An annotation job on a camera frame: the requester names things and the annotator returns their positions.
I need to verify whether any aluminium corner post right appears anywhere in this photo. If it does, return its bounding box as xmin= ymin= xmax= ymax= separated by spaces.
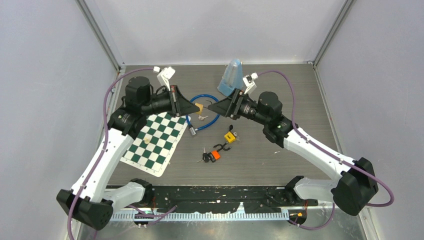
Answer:
xmin=307 ymin=0 xmax=357 ymax=70

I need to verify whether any brass padlock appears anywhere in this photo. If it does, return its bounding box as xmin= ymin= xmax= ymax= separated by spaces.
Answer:
xmin=194 ymin=102 xmax=204 ymax=115

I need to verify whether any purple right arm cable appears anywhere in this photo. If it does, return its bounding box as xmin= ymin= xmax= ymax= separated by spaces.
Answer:
xmin=253 ymin=69 xmax=396 ymax=208

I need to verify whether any aluminium corner post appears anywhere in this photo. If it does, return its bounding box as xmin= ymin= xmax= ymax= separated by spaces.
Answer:
xmin=307 ymin=0 xmax=357 ymax=70
xmin=75 ymin=0 xmax=125 ymax=72

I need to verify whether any orange black padlock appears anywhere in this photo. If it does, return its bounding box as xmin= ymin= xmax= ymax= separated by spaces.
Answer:
xmin=209 ymin=144 xmax=225 ymax=163

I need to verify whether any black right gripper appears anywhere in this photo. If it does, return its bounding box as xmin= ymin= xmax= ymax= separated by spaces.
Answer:
xmin=208 ymin=87 xmax=270 ymax=126

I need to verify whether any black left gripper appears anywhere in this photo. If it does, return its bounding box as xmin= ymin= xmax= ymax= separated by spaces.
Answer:
xmin=141 ymin=84 xmax=200 ymax=118

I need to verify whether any black headed key bunch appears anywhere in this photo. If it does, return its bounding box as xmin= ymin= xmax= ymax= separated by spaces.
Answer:
xmin=197 ymin=147 xmax=211 ymax=163

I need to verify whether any aluminium corner post left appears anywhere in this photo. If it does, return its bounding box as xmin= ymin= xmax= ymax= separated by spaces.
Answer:
xmin=75 ymin=0 xmax=125 ymax=72

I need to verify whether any yellow padlock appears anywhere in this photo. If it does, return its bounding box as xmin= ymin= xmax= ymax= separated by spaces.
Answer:
xmin=221 ymin=124 xmax=240 ymax=151

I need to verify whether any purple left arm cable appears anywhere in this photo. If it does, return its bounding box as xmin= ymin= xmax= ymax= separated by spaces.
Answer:
xmin=67 ymin=67 xmax=162 ymax=240

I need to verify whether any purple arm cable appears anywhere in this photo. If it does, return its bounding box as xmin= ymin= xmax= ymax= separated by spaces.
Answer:
xmin=253 ymin=69 xmax=396 ymax=208
xmin=67 ymin=67 xmax=162 ymax=240

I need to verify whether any slotted cable duct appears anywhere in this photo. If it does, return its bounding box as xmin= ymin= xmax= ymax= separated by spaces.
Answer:
xmin=110 ymin=209 xmax=290 ymax=222

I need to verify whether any blue cable lock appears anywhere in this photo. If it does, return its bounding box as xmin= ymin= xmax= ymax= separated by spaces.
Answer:
xmin=185 ymin=94 xmax=222 ymax=137

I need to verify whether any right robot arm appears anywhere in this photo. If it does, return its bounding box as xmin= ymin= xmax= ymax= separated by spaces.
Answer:
xmin=207 ymin=89 xmax=379 ymax=216

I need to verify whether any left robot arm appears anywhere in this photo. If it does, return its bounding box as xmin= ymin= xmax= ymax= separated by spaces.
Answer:
xmin=56 ymin=76 xmax=200 ymax=234

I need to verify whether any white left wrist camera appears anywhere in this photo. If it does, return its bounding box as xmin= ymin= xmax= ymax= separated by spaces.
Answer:
xmin=154 ymin=66 xmax=176 ymax=91

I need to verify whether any green white chessboard mat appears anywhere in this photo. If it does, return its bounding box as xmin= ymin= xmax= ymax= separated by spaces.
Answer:
xmin=120 ymin=112 xmax=188 ymax=177

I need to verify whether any blue translucent metronome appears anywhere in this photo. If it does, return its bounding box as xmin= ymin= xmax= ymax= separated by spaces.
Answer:
xmin=217 ymin=58 xmax=243 ymax=97

